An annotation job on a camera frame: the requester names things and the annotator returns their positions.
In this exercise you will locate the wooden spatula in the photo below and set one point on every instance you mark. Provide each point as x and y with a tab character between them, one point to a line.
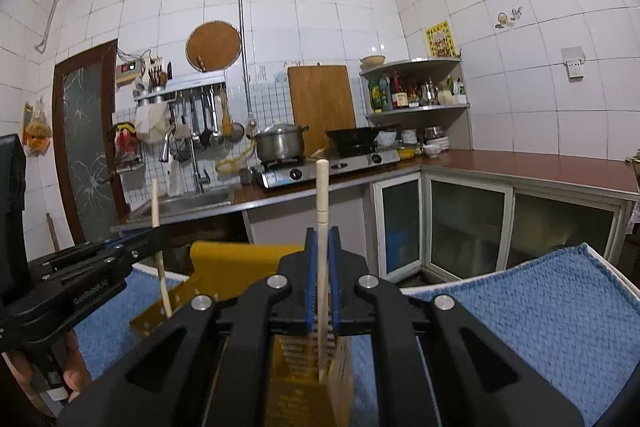
226	119

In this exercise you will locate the metal utensil rack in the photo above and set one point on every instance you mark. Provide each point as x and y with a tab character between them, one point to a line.
180	84

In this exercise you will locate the steel cooking pot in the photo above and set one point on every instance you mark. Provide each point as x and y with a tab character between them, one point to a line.
277	144

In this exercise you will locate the wall stickers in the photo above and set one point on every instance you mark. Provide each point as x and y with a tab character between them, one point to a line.
506	19

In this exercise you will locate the black wok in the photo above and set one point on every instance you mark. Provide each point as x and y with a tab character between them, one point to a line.
352	137

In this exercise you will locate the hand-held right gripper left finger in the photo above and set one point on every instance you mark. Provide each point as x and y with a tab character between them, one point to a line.
311	279

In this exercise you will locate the hanging wall ornament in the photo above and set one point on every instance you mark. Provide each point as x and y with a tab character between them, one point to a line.
37	132

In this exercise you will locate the glass cabinet door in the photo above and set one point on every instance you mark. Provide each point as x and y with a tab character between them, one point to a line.
467	227
565	227
400	227

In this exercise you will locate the steel faucet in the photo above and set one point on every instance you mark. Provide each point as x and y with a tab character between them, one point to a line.
196	167

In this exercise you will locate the grey corner shelf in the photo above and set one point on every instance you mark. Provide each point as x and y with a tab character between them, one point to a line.
415	66

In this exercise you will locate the steel sink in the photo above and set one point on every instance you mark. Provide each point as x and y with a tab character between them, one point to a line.
195	202

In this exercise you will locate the yellow wall poster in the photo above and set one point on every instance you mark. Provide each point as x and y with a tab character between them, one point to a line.
439	39

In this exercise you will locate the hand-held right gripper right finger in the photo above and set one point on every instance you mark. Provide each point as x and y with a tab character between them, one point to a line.
336	282

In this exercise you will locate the green bottle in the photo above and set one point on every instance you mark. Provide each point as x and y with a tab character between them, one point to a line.
375	97

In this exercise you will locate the blue knitted towel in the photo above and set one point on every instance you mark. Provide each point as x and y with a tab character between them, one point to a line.
525	317

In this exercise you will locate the brown glass door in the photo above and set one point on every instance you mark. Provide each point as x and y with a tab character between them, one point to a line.
82	147

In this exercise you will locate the clear blue bottle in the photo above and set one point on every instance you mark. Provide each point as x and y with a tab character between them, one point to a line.
386	94

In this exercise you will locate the metal ladle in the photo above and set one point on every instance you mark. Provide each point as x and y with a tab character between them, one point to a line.
205	134
216	137

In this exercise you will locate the wooden cutting board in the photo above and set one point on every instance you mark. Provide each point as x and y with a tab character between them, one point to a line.
320	107

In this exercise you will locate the steel gas stove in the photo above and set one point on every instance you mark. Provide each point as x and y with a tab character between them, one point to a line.
330	167

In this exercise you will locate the person's left hand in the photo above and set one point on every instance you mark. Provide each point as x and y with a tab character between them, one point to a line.
77	364

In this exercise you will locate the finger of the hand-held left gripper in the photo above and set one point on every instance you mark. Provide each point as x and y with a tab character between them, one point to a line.
95	249
125	259

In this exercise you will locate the yellow utensil holder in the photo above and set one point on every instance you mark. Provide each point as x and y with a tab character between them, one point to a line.
235	267

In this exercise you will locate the beige alarm box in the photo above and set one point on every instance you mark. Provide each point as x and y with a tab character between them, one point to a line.
129	72

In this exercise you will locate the small metal kettle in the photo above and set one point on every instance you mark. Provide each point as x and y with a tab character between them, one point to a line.
427	94

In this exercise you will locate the cup of kitchen tools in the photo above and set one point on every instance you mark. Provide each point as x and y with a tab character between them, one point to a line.
157	79

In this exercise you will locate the pale wooden chopstick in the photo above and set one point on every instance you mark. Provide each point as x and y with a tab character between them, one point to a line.
161	267
323	207

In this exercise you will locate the stack of white bowls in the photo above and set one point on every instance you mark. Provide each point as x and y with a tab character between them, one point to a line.
432	149

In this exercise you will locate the dark red bottle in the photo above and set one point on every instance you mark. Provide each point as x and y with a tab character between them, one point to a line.
399	93

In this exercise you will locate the metal wall pipe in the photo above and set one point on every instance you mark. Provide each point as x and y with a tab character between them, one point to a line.
241	7

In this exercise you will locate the white cabinet panel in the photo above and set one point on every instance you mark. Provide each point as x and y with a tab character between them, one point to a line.
290	219

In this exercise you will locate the pale bowl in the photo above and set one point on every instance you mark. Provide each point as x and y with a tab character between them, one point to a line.
373	61

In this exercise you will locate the white hanging cloth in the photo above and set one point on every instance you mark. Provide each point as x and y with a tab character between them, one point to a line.
152	122

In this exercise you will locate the white wall socket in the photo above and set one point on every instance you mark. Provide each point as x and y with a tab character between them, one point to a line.
574	63

